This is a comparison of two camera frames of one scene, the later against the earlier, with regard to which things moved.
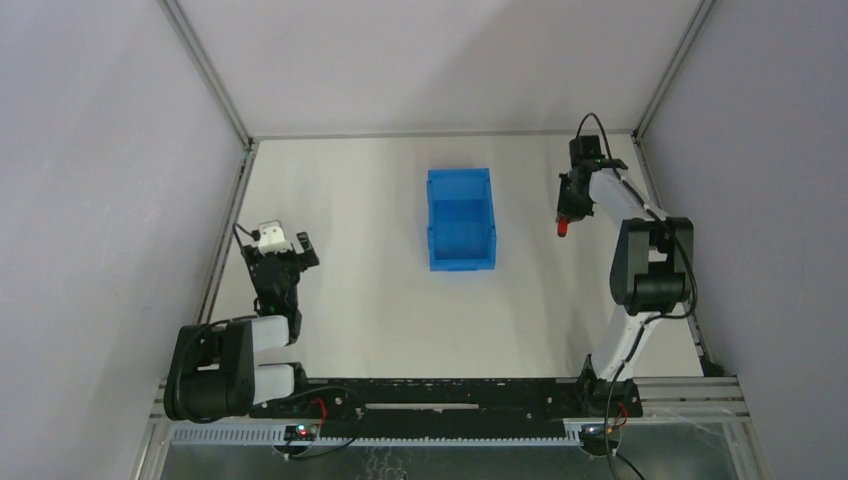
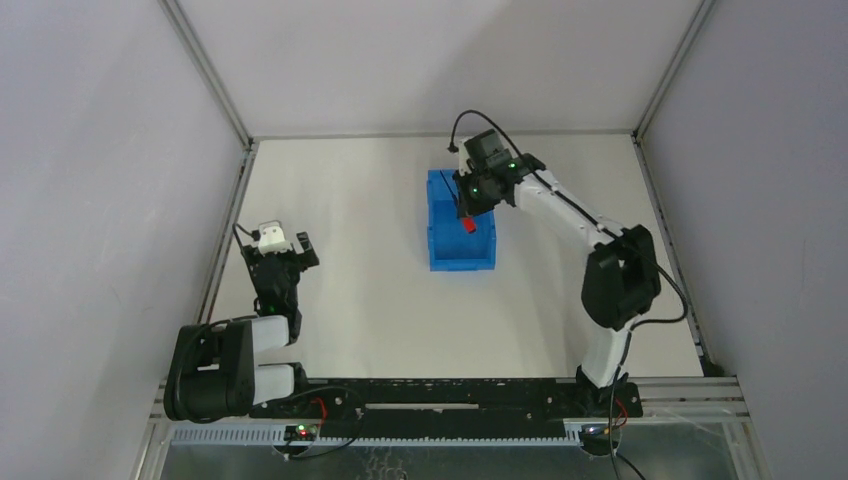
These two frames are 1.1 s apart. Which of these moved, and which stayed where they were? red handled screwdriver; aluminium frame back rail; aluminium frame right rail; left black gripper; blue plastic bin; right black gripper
Moved: red handled screwdriver; right black gripper
Stayed: aluminium frame right rail; aluminium frame back rail; blue plastic bin; left black gripper
